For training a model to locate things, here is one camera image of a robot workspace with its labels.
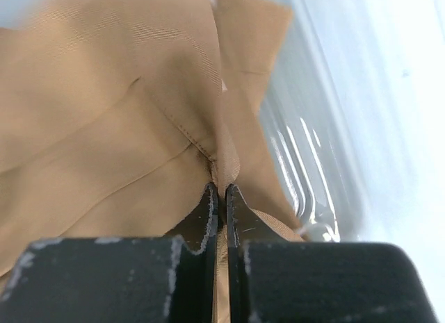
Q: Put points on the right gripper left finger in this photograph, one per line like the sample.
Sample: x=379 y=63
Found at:
x=116 y=279

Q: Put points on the clear plastic bin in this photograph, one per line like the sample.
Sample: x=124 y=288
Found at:
x=354 y=118

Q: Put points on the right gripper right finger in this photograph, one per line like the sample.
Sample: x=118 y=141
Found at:
x=273 y=280

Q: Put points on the tan cloth garment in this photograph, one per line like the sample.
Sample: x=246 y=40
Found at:
x=116 y=114

